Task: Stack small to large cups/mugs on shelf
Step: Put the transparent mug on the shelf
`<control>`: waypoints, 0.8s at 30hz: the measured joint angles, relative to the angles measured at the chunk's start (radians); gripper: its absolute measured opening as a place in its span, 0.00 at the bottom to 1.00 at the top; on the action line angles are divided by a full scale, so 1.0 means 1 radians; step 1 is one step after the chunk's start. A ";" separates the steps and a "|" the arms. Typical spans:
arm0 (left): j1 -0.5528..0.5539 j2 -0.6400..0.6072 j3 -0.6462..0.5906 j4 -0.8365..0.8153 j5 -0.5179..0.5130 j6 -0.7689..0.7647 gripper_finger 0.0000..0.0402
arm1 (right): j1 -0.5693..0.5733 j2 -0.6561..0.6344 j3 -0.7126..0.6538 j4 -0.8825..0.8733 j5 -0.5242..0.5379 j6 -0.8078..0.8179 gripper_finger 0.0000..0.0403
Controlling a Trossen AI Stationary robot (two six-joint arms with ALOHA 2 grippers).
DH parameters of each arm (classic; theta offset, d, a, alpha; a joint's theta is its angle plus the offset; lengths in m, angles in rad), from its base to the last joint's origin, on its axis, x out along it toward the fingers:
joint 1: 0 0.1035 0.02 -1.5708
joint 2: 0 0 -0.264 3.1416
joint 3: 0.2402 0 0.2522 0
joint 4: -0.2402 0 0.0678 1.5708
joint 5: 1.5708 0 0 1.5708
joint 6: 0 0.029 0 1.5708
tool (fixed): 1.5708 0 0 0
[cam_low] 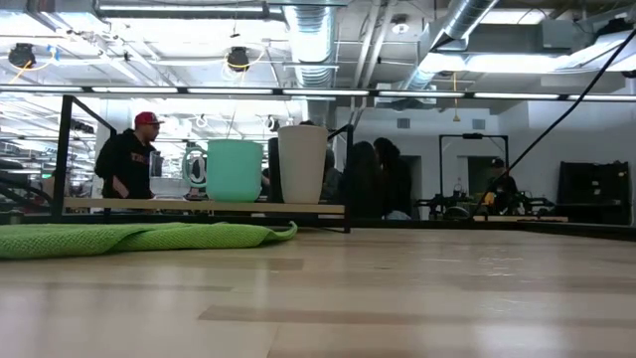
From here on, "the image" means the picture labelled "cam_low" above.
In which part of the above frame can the beige ribbed cup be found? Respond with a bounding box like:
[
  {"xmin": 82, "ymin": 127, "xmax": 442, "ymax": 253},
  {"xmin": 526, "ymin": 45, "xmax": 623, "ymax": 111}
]
[{"xmin": 276, "ymin": 124, "xmax": 329, "ymax": 205}]

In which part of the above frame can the teal mug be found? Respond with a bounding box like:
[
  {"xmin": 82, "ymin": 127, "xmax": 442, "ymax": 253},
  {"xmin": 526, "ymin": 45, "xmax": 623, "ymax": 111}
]
[{"xmin": 181, "ymin": 138, "xmax": 264, "ymax": 204}]

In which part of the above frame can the person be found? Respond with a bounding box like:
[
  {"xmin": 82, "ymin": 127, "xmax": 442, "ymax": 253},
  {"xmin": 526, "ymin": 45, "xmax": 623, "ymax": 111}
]
[
  {"xmin": 320, "ymin": 148, "xmax": 345, "ymax": 203},
  {"xmin": 342, "ymin": 141, "xmax": 385, "ymax": 220},
  {"xmin": 372, "ymin": 137, "xmax": 413, "ymax": 220},
  {"xmin": 489, "ymin": 157, "xmax": 519, "ymax": 210},
  {"xmin": 93, "ymin": 111, "xmax": 165, "ymax": 200}
]

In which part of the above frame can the long light bar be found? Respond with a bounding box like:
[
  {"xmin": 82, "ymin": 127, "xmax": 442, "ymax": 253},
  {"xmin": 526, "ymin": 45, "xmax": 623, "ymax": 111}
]
[{"xmin": 0, "ymin": 85, "xmax": 636, "ymax": 100}]

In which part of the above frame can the black ceiling fixture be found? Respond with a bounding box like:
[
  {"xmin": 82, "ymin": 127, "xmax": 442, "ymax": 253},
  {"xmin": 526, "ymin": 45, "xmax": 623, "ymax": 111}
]
[
  {"xmin": 7, "ymin": 43, "xmax": 37, "ymax": 70},
  {"xmin": 227, "ymin": 46, "xmax": 251, "ymax": 74}
]

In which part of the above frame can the black metal stand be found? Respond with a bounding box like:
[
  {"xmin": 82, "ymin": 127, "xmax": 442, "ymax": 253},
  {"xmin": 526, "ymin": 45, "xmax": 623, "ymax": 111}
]
[{"xmin": 438, "ymin": 132, "xmax": 511, "ymax": 200}]

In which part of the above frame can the green cloth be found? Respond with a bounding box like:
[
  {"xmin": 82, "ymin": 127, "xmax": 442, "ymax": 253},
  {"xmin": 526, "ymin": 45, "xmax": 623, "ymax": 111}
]
[{"xmin": 0, "ymin": 221, "xmax": 299, "ymax": 261}]

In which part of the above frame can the black cabinet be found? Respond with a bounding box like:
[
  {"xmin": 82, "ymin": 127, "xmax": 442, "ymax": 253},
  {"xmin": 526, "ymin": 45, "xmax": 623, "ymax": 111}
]
[{"xmin": 556, "ymin": 160, "xmax": 633, "ymax": 226}]

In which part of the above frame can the wooden shelf with black frame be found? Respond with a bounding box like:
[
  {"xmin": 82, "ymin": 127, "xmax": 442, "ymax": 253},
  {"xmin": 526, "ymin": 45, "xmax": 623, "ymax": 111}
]
[{"xmin": 52, "ymin": 93, "xmax": 355, "ymax": 234}]

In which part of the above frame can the silver ceiling duct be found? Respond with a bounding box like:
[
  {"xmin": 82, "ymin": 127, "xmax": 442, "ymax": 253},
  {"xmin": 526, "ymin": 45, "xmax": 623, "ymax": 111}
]
[
  {"xmin": 401, "ymin": 0, "xmax": 501, "ymax": 90},
  {"xmin": 282, "ymin": 4, "xmax": 340, "ymax": 90}
]

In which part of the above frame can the black hanging cable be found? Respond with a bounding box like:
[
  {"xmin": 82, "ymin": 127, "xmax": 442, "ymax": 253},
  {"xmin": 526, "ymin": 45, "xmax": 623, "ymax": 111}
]
[{"xmin": 469, "ymin": 27, "xmax": 636, "ymax": 218}]

